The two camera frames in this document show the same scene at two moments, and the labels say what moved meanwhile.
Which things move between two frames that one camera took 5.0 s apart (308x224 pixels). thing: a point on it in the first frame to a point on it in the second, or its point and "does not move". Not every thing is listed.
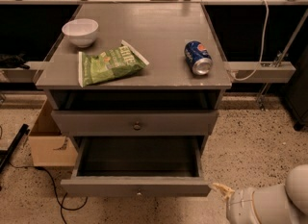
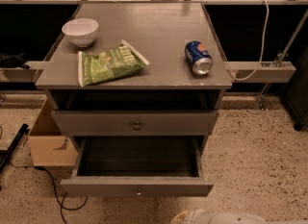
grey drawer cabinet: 136,69 does not move
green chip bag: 114,63 does not move
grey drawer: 138,166 does not move
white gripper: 240,206 to 200,218
